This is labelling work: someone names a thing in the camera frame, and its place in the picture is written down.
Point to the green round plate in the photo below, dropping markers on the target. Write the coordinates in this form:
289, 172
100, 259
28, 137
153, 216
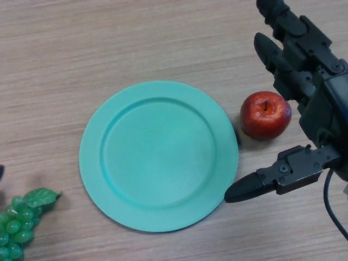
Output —
159, 157

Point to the red apple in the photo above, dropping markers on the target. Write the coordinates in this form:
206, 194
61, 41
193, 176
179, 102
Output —
263, 119

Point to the green grape bunch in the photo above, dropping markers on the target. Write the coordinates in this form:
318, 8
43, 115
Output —
16, 228

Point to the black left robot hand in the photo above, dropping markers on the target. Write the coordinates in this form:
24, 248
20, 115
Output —
1, 172

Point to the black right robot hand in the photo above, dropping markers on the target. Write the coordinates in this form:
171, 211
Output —
323, 108

